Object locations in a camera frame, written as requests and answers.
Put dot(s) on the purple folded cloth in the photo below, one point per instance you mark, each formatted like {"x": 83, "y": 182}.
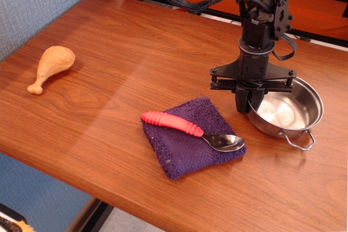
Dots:
{"x": 180, "y": 153}

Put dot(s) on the red handled metal spoon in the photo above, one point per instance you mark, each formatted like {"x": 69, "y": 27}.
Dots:
{"x": 218, "y": 142}

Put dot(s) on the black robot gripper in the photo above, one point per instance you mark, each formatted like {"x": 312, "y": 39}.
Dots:
{"x": 251, "y": 76}

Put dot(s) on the plastic toy chicken drumstick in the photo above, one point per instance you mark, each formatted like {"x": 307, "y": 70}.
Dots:
{"x": 53, "y": 61}

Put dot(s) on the small stainless steel pot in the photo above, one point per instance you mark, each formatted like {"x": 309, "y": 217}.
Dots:
{"x": 288, "y": 115}

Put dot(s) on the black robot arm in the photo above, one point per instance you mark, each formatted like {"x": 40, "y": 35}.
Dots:
{"x": 264, "y": 22}

